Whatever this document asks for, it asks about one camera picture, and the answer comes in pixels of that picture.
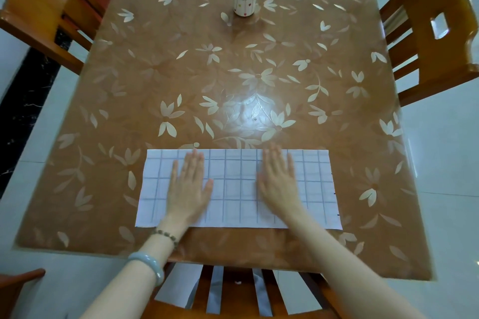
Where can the person's left hand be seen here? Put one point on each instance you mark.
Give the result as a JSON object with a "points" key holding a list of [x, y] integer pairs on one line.
{"points": [[187, 191]]}

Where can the person's left forearm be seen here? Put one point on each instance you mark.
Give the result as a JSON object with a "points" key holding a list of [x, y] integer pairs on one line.
{"points": [[127, 289]]}

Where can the brown floral wooden table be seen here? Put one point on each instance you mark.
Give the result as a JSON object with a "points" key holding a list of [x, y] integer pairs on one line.
{"points": [[187, 68]]}

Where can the person's right forearm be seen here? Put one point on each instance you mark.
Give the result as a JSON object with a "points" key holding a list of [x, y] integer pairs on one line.
{"points": [[348, 274]]}

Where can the person's grey trousers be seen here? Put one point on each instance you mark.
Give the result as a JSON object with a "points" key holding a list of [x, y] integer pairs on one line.
{"points": [[215, 289]]}

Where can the person's right hand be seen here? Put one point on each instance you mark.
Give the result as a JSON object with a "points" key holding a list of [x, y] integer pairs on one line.
{"points": [[278, 188]]}

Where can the pale jade bangle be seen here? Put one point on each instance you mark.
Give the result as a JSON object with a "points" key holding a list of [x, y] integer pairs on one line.
{"points": [[149, 260]]}

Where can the wooden dining chair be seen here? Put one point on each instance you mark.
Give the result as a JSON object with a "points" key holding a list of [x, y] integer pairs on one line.
{"points": [[26, 12], [239, 303], [441, 61]]}

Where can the brown wooden nightstand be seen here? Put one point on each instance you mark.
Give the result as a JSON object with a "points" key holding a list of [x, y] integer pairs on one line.
{"points": [[15, 289]]}

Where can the white black-grid napkin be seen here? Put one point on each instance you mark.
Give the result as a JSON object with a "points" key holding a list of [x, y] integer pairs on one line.
{"points": [[234, 195]]}

